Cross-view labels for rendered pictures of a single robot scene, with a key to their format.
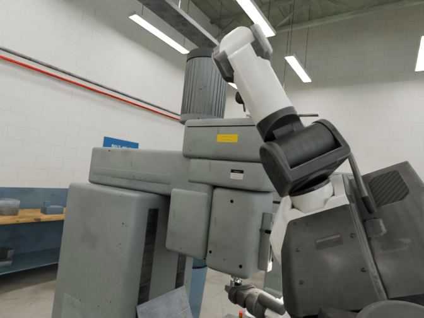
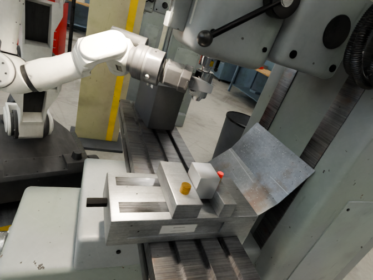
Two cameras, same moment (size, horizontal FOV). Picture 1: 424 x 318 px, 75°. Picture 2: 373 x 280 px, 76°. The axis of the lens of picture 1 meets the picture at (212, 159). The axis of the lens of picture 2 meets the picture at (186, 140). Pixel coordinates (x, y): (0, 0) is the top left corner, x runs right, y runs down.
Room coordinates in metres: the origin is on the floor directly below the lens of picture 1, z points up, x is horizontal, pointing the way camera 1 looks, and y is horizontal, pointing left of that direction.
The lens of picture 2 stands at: (1.44, -0.69, 1.36)
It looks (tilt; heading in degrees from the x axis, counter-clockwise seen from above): 25 degrees down; 120
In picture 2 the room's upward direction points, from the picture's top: 19 degrees clockwise
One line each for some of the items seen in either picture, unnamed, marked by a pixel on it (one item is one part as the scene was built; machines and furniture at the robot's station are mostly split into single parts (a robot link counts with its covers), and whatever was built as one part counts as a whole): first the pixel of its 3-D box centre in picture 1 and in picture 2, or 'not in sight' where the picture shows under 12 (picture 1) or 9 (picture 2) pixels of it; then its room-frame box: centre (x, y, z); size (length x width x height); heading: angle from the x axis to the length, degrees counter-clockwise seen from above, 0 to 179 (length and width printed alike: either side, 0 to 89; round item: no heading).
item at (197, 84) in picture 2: not in sight; (200, 86); (1.13, -0.17, 1.23); 0.06 x 0.02 x 0.03; 34
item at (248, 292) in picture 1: (251, 300); (167, 73); (1.03, -0.20, 1.23); 0.13 x 0.12 x 0.10; 124
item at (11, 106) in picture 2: not in sight; (28, 119); (0.21, -0.18, 0.68); 0.21 x 0.20 x 0.13; 165
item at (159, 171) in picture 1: (156, 171); not in sight; (1.39, 0.27, 1.66); 0.80 x 0.23 x 0.20; 57
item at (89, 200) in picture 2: not in sight; (96, 202); (1.13, -0.43, 0.98); 0.04 x 0.02 x 0.02; 58
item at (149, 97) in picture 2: not in sight; (157, 97); (0.78, 0.09, 1.04); 0.22 x 0.12 x 0.20; 154
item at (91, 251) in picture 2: not in sight; (159, 205); (1.11, -0.14, 0.80); 0.50 x 0.35 x 0.12; 57
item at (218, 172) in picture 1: (237, 175); not in sight; (1.13, -0.11, 1.68); 0.34 x 0.24 x 0.10; 57
